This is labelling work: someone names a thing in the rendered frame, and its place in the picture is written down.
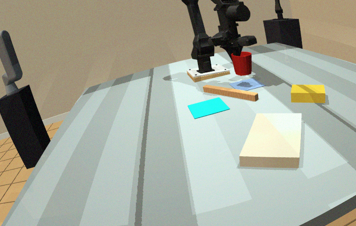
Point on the red cup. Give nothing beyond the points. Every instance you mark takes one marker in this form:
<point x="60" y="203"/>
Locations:
<point x="243" y="63"/>

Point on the tan wooden bar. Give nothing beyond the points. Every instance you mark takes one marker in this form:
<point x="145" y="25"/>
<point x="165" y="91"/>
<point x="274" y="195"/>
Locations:
<point x="250" y="96"/>

